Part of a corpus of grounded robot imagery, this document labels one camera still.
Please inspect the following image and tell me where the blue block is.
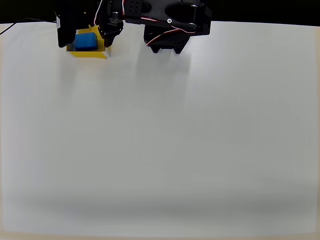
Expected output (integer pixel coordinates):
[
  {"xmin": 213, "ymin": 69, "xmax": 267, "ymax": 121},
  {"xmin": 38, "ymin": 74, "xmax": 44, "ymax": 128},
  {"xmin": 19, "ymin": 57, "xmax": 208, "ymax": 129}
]
[{"xmin": 74, "ymin": 32, "xmax": 99, "ymax": 51}]

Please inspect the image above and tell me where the yellow open box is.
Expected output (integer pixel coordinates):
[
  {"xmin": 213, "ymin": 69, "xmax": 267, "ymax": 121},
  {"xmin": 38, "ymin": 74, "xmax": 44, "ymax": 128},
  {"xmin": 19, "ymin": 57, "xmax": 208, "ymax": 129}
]
[{"xmin": 66, "ymin": 24, "xmax": 112, "ymax": 60}]

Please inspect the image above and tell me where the black bar-shaped webcam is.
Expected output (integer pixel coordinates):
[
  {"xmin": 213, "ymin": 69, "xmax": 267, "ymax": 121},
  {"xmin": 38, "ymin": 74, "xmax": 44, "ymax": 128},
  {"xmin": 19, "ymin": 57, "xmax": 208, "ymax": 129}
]
[{"xmin": 55, "ymin": 0, "xmax": 77, "ymax": 49}]

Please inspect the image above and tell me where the red white gripper servo wire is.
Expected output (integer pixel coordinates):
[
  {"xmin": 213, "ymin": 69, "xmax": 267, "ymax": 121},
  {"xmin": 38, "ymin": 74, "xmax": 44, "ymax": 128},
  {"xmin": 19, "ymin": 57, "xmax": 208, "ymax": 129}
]
[{"xmin": 93, "ymin": 0, "xmax": 105, "ymax": 27}]

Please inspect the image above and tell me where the red white wrist servo wire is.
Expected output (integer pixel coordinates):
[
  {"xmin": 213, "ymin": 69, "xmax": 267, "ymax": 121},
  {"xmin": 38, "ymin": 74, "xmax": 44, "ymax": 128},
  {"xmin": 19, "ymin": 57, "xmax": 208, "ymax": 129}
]
[{"xmin": 139, "ymin": 15, "xmax": 197, "ymax": 47}]

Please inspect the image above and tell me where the thin black table cable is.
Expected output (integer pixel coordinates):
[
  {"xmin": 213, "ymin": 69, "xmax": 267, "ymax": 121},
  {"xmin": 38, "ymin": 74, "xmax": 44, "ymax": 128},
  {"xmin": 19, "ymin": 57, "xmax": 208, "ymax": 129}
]
[{"xmin": 0, "ymin": 17, "xmax": 57, "ymax": 35}]

